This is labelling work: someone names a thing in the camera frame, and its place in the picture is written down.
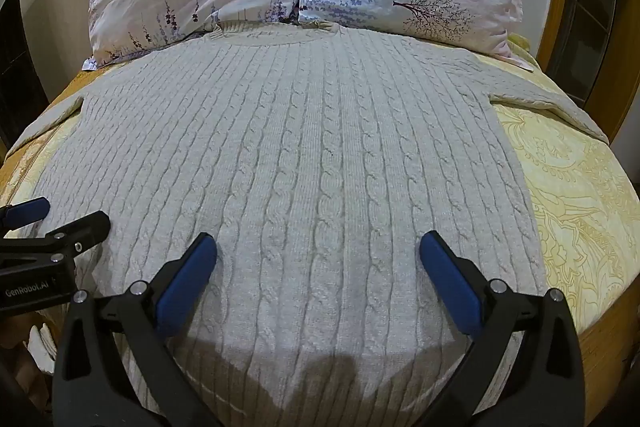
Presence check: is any cream cable knit sweater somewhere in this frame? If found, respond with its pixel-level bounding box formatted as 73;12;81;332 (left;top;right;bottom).
10;20;611;427

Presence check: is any yellow patterned bedsheet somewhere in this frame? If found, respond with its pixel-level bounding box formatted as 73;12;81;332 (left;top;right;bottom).
0;32;640;427

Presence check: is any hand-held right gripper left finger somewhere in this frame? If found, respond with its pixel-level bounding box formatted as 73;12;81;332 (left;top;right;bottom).
51;232;221;427

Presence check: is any wooden headboard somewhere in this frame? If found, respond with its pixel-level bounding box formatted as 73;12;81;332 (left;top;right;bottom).
505;0;635;146

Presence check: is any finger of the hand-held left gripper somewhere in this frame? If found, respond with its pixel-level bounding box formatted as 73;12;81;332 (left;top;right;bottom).
0;211;112;269
0;198;51;232

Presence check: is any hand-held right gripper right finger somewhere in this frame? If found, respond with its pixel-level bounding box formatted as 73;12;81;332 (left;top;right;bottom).
419;231;586;427

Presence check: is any white crumpled cloth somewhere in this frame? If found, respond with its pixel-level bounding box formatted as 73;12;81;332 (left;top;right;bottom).
27;324;56;373

